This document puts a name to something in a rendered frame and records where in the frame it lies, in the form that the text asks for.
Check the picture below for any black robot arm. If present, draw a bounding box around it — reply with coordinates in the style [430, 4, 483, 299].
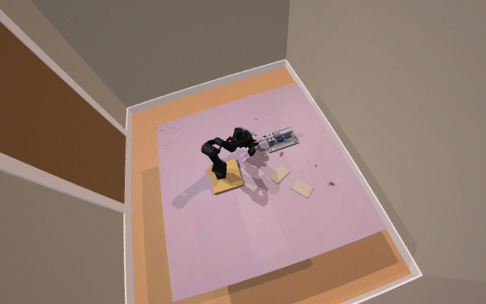
[201, 128, 253, 180]

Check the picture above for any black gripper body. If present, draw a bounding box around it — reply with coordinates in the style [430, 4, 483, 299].
[240, 130, 256, 156]

